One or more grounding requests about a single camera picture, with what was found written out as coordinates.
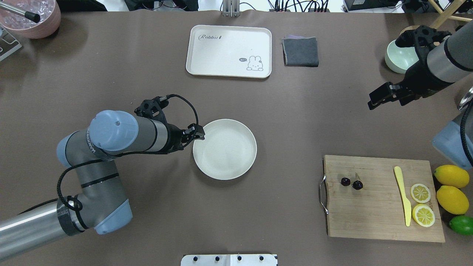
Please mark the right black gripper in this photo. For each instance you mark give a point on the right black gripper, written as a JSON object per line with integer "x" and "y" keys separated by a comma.
{"x": 418, "y": 78}

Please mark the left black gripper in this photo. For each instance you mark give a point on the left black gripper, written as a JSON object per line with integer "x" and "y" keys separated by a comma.
{"x": 174, "y": 137}

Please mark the cream round plate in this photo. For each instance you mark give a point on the cream round plate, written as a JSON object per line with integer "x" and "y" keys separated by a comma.
{"x": 228, "y": 151}

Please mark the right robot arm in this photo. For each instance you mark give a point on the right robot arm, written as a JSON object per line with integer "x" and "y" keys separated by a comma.
{"x": 444, "y": 58}

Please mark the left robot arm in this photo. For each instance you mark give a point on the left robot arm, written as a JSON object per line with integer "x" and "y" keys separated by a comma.
{"x": 102, "y": 204}

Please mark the cream rabbit tray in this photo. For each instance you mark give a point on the cream rabbit tray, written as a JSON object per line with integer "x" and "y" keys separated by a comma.
{"x": 229, "y": 51}

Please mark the dark red cherry with stem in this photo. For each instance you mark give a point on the dark red cherry with stem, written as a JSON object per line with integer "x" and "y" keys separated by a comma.
{"x": 357, "y": 183}

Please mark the mint green bowl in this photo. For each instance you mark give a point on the mint green bowl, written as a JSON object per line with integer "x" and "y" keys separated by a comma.
{"x": 400, "y": 59}

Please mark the steel scoop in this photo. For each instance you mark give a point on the steel scoop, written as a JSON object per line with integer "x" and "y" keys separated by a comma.
{"x": 465, "y": 99}

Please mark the wooden cup tree stand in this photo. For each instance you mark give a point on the wooden cup tree stand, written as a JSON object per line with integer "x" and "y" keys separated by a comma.
{"x": 447, "y": 13}

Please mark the grey folded cloth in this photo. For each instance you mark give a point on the grey folded cloth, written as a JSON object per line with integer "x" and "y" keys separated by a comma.
{"x": 300, "y": 51}

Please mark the yellow lemon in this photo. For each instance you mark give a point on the yellow lemon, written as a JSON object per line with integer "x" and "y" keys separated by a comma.
{"x": 452, "y": 200}
{"x": 452, "y": 175}

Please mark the upper lemon slice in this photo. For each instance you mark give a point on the upper lemon slice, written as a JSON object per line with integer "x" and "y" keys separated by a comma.
{"x": 420, "y": 193}

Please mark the lemon slice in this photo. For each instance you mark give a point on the lemon slice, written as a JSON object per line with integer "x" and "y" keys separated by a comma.
{"x": 423, "y": 215}
{"x": 420, "y": 193}

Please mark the bamboo cutting board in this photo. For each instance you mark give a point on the bamboo cutting board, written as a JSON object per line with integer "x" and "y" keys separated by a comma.
{"x": 376, "y": 210}

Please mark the yellow plastic knife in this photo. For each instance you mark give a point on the yellow plastic knife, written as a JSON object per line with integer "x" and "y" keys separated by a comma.
{"x": 407, "y": 206}

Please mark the lower lemon slice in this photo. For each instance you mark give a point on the lower lemon slice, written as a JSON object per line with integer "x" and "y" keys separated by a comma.
{"x": 423, "y": 215}

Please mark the green lime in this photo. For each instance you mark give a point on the green lime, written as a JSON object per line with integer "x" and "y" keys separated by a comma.
{"x": 462, "y": 224}

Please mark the metal muddler black tip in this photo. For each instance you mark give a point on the metal muddler black tip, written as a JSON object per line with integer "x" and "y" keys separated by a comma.
{"x": 34, "y": 17}

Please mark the white cup rack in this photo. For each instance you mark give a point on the white cup rack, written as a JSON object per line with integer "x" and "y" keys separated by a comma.
{"x": 8, "y": 44}

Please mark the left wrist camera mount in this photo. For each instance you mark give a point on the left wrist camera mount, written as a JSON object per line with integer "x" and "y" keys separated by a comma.
{"x": 153, "y": 109}

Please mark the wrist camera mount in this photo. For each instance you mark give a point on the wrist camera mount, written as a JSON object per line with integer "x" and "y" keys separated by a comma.
{"x": 422, "y": 39}
{"x": 153, "y": 109}

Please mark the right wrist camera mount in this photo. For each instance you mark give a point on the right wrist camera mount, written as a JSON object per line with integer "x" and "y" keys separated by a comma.
{"x": 422, "y": 39}

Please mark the aluminium frame post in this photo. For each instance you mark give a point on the aluminium frame post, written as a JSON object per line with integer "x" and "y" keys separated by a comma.
{"x": 230, "y": 8}

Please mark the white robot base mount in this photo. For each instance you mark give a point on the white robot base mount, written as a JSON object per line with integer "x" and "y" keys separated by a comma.
{"x": 230, "y": 260}

